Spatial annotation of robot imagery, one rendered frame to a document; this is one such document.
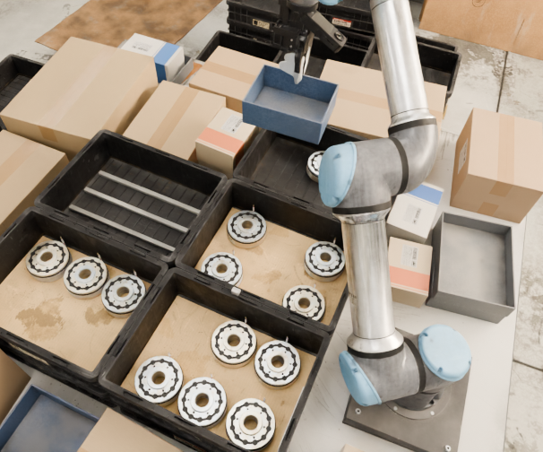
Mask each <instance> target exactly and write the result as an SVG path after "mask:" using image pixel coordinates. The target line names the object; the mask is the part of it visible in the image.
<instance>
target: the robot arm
mask: <svg viewBox="0 0 543 452"><path fill-rule="evenodd" d="M318 1H319V2H320V3H322V4H326V5H335V4H337V3H339V2H340V1H343V0H279V3H278V4H280V18H279V19H278V20H277V22H276V24H275V25H274V27H273V36H272V48H277V49H279V50H280V51H284V52H288V51H292V52H291V53H288V54H286V55H285V56H284V58H285V61H281V62H280V63H279V67H280V69H281V70H282V71H284V72H286V73H288V74H290V75H292V76H293V77H294V82H295V84H298V83H299V82H300V81H301V80H302V74H305V70H306V66H307V62H308V59H309V56H310V51H311V47H312V43H313V39H314V35H315V36H316V37H317V38H319V39H320V40H321V41H322V42H323V43H324V44H325V45H326V46H327V47H328V48H329V49H331V50H332V51H333V52H334V53H337V52H339V51H340V49H341V48H342V47H343V46H344V44H345V42H346V40H347V39H346V38H345V37H344V36H343V35H342V34H341V33H340V32H339V31H338V30H337V29H336V28H335V27H334V26H333V25H332V24H331V23H329V22H328V21H327V20H326V19H325V18H324V17H323V16H322V15H321V14H320V13H319V12H318V11H317V10H316V9H317V6H318ZM369 3H370V8H371V14H372V18H373V24H374V28H375V37H376V43H377V47H378V53H379V57H380V63H381V67H382V73H383V78H384V87H385V92H386V97H387V102H388V107H389V112H390V117H391V124H390V125H389V126H388V127H387V131H388V136H389V137H385V138H378V139H372V140H365V141H359V142H353V143H352V142H346V143H343V144H338V145H334V146H331V147H330V148H328V149H327V150H326V151H325V153H324V154H323V157H322V159H321V162H320V167H319V175H318V183H319V191H320V193H321V198H322V200H323V203H324V204H325V205H326V206H329V207H331V208H332V214H333V215H334V216H336V217H337V218H338V219H339V220H340V221H341V229H342V237H343V246H344V255H345V263H346V271H347V279H348V287H349V304H350V312H351V320H352V328H353V332H352V333H351V335H350V336H349V337H348V338H347V347H348V350H347V351H343V352H341V353H340V355H339V363H340V370H341V373H342V376H343V378H344V381H345V383H346V385H347V388H348V390H349V392H350V393H351V395H352V396H353V398H354V399H355V400H356V402H357V403H359V404H361V405H363V406H369V405H373V404H381V403H383V402H387V401H391V400H393V401H394V402H395V403H396V404H398V405H400V406H401V407H403V408H406V409H408V410H411V411H424V410H426V409H429V408H430V407H432V406H434V405H435V404H437V403H438V402H439V400H440V399H441V398H442V396H443V394H444V390H445V388H446V387H448V386H450V385H451V384H452V383H453V382H455V381H457V380H460V379H461V378H463V377H464V375H465V374H466V373H467V371H468V370H469V368H470V364H471V352H470V348H469V345H468V343H467V342H466V340H465V339H464V337H463V336H462V335H461V334H460V333H459V332H458V331H456V330H454V329H452V328H451V327H449V326H446V325H440V324H437V325H431V326H428V327H426V328H424V329H423V330H422V332H421V333H420V334H417V335H411V336H406V337H403V336H402V334H401V333H399V332H398V331H397V330H395V327H394V317H393V307H392V289H391V279H390V269H389V259H388V249H387V240H386V230H385V220H384V217H385V215H386V214H387V213H388V212H389V211H390V210H391V209H392V202H391V196H397V195H403V194H407V193H408V192H410V191H413V190H414V189H416V188H417V187H419V186H420V185H421V184H422V183H423V182H424V181H425V180H426V178H427V176H428V175H429V173H430V171H431V169H432V168H433V166H434V163H435V158H436V154H437V149H438V127H437V123H436V118H435V116H433V115H431V114H430V113H429V109H428V104H427V95H426V90H425V85H424V80H423V75H422V71H421V65H420V61H419V55H418V47H417V42H416V37H415V32H414V27H413V22H412V17H411V12H410V8H409V0H369ZM279 23H280V24H281V25H280V24H279ZM278 24H279V25H278ZM274 37H275V43H274Z"/></svg>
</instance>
